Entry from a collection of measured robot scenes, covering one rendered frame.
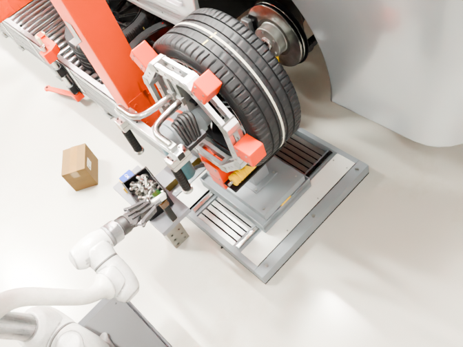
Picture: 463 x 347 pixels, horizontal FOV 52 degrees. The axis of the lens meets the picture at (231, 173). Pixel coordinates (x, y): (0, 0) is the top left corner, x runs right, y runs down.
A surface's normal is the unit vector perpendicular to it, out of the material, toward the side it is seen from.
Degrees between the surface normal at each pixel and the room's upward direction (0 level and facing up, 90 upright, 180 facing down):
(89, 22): 90
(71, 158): 0
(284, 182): 0
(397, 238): 0
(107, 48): 90
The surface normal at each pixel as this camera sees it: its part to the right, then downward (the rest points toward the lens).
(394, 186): -0.25, -0.57
